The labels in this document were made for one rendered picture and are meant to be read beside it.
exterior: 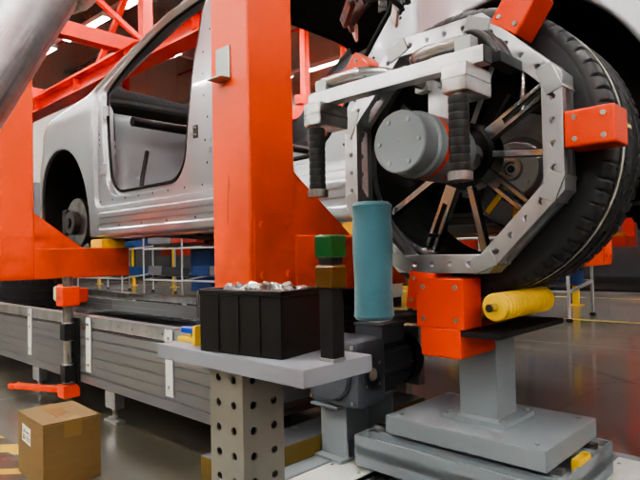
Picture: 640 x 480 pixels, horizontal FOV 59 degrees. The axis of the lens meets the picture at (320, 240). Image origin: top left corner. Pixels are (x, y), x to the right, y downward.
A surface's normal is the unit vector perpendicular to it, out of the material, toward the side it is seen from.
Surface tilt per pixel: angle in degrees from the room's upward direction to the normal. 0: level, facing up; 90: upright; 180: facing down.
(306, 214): 90
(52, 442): 90
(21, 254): 90
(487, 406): 90
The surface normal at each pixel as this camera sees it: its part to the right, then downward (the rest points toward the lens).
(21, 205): 0.72, -0.03
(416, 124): -0.69, 0.00
